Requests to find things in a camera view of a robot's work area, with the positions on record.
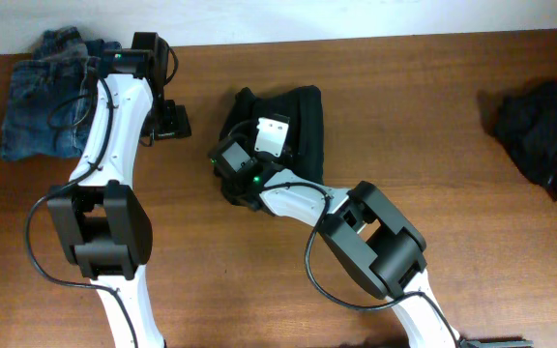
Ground dark navy crumpled garment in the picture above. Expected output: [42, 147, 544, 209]
[492, 80, 557, 201]

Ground folded blue denim jeans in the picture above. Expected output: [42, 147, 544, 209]
[0, 26, 122, 161]

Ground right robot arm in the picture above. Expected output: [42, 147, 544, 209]
[208, 114, 534, 347]

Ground black jeans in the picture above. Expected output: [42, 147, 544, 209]
[226, 85, 324, 185]

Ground right black cable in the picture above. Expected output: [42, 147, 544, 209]
[224, 118, 463, 348]

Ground left black cable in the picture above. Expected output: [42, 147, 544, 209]
[24, 45, 181, 348]

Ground black cable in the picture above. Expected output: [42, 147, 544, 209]
[224, 118, 463, 348]
[24, 45, 181, 348]

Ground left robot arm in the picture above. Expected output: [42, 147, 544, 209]
[42, 32, 191, 347]

